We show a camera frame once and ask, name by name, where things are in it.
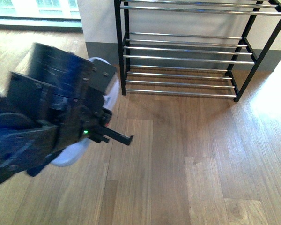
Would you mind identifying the black metal shoe rack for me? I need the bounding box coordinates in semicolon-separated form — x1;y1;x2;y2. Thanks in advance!
113;0;281;101

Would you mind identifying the light blue slipper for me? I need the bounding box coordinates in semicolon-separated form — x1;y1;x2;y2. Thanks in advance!
48;55;119;166

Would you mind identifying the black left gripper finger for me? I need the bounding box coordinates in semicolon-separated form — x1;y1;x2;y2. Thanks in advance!
100;127;133;146

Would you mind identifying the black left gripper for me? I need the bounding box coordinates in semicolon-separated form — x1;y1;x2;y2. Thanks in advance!
0;43;117;184

